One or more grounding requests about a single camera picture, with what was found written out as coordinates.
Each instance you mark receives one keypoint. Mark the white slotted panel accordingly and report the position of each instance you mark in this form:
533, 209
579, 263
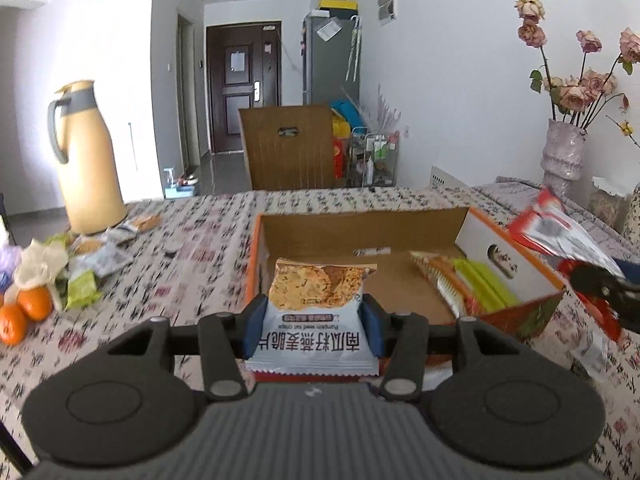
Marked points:
450, 180

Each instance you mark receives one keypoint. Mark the red cardboard box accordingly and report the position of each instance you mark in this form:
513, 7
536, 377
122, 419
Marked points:
320, 240

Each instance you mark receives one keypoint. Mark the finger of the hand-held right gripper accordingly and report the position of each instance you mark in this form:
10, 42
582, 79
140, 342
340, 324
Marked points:
600, 285
631, 272

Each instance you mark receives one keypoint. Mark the red carton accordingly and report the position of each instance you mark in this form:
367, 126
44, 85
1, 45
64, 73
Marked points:
339, 157

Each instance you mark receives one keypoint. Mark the glass jar with white lid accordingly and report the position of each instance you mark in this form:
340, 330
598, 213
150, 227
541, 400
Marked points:
607, 205

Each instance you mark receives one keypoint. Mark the white spray bottle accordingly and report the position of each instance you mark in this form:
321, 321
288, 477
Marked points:
170, 179

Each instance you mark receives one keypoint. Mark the yellow and black box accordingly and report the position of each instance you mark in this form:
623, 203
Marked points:
339, 5

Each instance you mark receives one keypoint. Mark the wooden chair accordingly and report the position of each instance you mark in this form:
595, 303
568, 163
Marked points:
280, 160

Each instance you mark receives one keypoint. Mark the pink ceramic vase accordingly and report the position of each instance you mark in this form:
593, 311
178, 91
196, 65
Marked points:
562, 155

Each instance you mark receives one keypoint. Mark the light blue box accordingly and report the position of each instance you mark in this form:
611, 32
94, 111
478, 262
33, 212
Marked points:
184, 189

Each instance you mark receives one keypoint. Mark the brown-topped snack packet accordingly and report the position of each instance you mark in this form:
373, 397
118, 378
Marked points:
90, 246
145, 223

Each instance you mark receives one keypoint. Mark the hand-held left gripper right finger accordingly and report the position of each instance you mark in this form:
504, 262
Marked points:
373, 327

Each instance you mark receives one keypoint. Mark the yellow bag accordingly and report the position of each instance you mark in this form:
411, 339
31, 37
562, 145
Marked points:
341, 129

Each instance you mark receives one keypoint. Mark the white wall panel box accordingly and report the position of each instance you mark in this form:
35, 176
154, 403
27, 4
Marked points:
387, 2

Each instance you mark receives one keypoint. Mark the orange snack packet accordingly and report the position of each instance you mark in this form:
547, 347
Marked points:
435, 270

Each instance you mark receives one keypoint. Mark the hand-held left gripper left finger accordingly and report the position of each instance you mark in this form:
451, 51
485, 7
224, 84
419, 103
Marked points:
255, 327

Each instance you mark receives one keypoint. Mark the white paper sheet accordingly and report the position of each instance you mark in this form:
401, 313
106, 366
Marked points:
329, 31

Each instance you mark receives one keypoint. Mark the purple plastic bag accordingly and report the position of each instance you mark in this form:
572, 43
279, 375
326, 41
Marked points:
7, 266

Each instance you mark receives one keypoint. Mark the blue plastic dustpan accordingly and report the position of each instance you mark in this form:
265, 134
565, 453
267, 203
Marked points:
345, 111

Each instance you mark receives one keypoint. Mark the grey refrigerator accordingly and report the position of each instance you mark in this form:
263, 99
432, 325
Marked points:
325, 72

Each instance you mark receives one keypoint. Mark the large red snack bag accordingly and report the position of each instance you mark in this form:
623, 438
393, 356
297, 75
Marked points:
550, 230

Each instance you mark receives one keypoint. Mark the dark brown entrance door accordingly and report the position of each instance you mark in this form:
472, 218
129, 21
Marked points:
240, 100

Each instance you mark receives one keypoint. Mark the white folded umbrella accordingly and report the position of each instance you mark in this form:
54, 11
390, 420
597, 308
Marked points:
354, 50

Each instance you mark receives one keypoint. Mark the cream crumpled bag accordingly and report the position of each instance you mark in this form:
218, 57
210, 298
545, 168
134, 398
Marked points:
42, 262

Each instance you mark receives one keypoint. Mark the grey interior door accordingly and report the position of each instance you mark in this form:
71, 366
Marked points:
189, 90

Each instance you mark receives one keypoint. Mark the green strip snack packet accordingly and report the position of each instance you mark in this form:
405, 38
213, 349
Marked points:
487, 290

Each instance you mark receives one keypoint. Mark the white printed snack packet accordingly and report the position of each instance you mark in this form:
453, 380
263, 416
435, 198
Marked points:
107, 261

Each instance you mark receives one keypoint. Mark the white brown oat crisp packet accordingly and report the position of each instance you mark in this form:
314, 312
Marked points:
312, 305

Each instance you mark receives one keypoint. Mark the dried rose bouquet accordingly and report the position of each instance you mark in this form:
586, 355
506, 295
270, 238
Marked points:
572, 95

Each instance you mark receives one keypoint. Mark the pale dried plume bunch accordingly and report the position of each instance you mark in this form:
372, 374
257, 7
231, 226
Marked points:
387, 110

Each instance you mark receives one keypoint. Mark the yellow thermos jug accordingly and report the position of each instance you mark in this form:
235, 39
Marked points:
90, 175

